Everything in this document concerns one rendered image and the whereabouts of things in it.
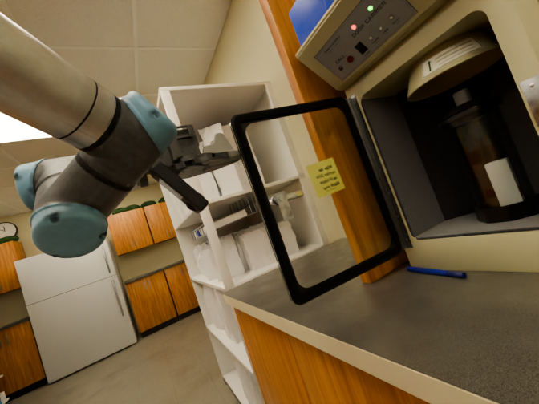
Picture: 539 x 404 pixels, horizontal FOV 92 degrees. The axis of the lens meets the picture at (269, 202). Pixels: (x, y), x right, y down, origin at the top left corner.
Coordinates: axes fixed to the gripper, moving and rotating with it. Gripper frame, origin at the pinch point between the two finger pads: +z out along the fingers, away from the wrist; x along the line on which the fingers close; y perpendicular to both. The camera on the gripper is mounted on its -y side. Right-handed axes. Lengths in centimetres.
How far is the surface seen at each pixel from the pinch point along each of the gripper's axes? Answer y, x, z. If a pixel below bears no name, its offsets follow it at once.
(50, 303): -25, 451, -154
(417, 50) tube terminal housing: 6.2, -23.9, 30.8
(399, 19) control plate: 11.4, -25.2, 26.7
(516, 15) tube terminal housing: 1.3, -37.2, 30.8
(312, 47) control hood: 17.8, -10.2, 20.4
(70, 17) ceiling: 133, 110, -21
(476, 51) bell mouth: 1.2, -30.2, 35.5
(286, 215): -14.7, -5.5, 2.8
